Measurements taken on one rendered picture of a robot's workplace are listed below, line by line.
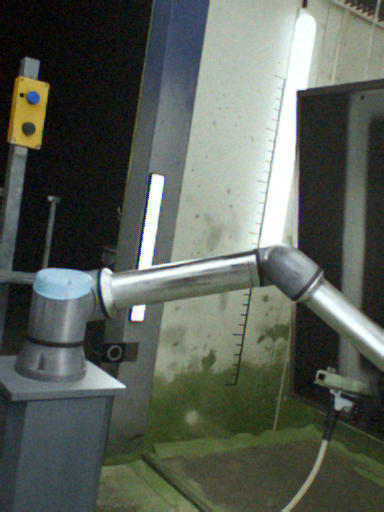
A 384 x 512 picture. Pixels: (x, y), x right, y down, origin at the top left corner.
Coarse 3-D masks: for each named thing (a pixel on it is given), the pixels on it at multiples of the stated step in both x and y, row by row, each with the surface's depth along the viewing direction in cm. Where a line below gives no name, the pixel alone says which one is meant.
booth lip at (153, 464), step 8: (144, 456) 251; (152, 464) 245; (160, 464) 244; (160, 472) 239; (168, 472) 238; (168, 480) 233; (176, 480) 232; (176, 488) 228; (184, 488) 226; (184, 496) 223; (192, 496) 220; (192, 504) 219; (200, 504) 216
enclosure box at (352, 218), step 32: (320, 96) 215; (352, 96) 225; (320, 128) 217; (352, 128) 227; (320, 160) 220; (352, 160) 230; (320, 192) 222; (352, 192) 233; (320, 224) 225; (352, 224) 236; (320, 256) 227; (352, 256) 238; (352, 288) 240; (320, 320) 233; (320, 352) 236; (352, 352) 244
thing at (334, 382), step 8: (328, 368) 180; (328, 376) 177; (336, 376) 179; (320, 384) 177; (328, 384) 177; (336, 384) 179; (344, 384) 182; (352, 384) 186; (360, 384) 189; (328, 392) 185; (336, 392) 181; (352, 392) 187; (360, 392) 189; (368, 392) 192; (328, 408) 184; (328, 416) 183; (336, 416) 183; (328, 424) 182; (336, 424) 183; (328, 432) 182; (328, 440) 182
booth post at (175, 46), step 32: (160, 0) 239; (192, 0) 236; (160, 32) 237; (192, 32) 238; (160, 64) 234; (192, 64) 240; (160, 96) 234; (192, 96) 242; (160, 128) 236; (160, 160) 238; (128, 192) 247; (128, 224) 244; (160, 224) 242; (128, 256) 242; (160, 256) 244; (160, 320) 249; (128, 384) 244; (128, 416) 246; (128, 448) 248
